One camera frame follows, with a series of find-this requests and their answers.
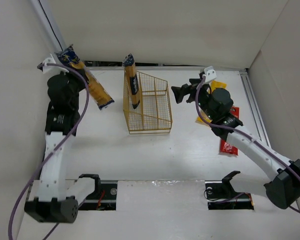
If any blue label spaghetti bag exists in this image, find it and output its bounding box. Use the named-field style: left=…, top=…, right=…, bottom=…
left=55, top=45, right=115, bottom=110

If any black label spaghetti bag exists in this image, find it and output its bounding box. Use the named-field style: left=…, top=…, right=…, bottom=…
left=122, top=53, right=141, bottom=109

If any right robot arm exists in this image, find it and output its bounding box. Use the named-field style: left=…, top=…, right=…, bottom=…
left=171, top=78, right=300, bottom=209

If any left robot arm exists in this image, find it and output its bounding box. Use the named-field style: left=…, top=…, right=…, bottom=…
left=24, top=72, right=101, bottom=223

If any yellow spaghetti bag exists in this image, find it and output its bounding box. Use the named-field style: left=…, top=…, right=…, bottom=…
left=196, top=80, right=227, bottom=124

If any red spaghetti bag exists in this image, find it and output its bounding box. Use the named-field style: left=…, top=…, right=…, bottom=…
left=219, top=106, right=240, bottom=156

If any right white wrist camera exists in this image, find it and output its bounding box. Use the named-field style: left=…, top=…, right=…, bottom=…
left=199, top=66, right=217, bottom=83

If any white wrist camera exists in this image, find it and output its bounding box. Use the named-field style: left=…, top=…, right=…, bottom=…
left=36, top=54, right=57, bottom=74
left=199, top=66, right=217, bottom=83

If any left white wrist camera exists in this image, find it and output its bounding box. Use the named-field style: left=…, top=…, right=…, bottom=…
left=36, top=54, right=57, bottom=74

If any gold wire basket shelf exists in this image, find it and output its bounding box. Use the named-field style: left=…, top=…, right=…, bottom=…
left=123, top=71, right=173, bottom=135

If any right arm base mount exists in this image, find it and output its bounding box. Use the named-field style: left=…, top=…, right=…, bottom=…
left=203, top=170, right=254, bottom=210

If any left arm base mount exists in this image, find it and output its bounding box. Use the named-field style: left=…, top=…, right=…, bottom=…
left=78, top=181, right=118, bottom=211

